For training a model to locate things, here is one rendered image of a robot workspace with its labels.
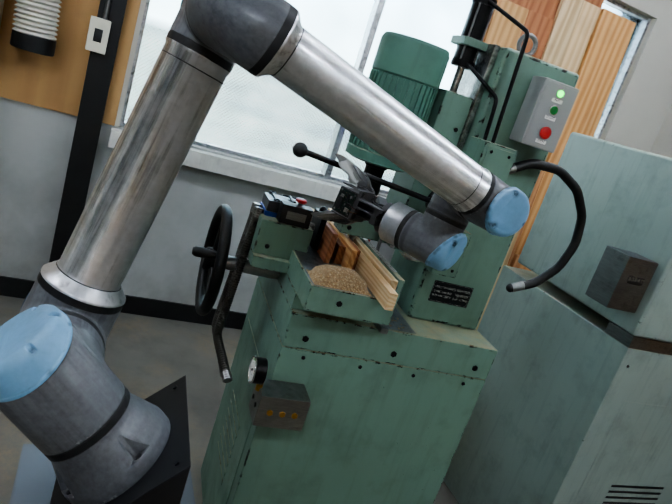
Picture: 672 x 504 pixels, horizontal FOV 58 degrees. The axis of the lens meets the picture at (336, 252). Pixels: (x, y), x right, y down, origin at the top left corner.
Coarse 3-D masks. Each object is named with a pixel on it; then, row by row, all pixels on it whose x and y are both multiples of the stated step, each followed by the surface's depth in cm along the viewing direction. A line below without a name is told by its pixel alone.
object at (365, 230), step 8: (336, 224) 160; (344, 224) 156; (352, 224) 156; (360, 224) 157; (368, 224) 158; (344, 232) 157; (352, 232) 157; (360, 232) 158; (368, 232) 158; (376, 232) 159; (376, 240) 160
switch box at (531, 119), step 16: (544, 80) 142; (528, 96) 146; (544, 96) 143; (576, 96) 145; (528, 112) 145; (544, 112) 144; (560, 112) 145; (528, 128) 145; (560, 128) 147; (528, 144) 146
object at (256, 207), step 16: (256, 208) 151; (256, 224) 152; (240, 240) 157; (240, 256) 153; (240, 272) 155; (224, 288) 160; (224, 304) 156; (224, 320) 157; (224, 352) 154; (224, 368) 151
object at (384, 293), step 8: (360, 256) 150; (360, 264) 149; (368, 264) 146; (360, 272) 148; (368, 272) 143; (376, 272) 141; (368, 280) 142; (376, 280) 138; (384, 280) 137; (376, 288) 137; (384, 288) 133; (392, 288) 133; (376, 296) 136; (384, 296) 132; (392, 296) 130; (384, 304) 131; (392, 304) 131
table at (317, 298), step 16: (256, 256) 148; (272, 256) 152; (304, 256) 149; (288, 272) 151; (304, 272) 138; (304, 288) 135; (320, 288) 132; (368, 288) 141; (304, 304) 133; (320, 304) 133; (336, 304) 134; (352, 304) 135; (368, 304) 136; (368, 320) 138; (384, 320) 139
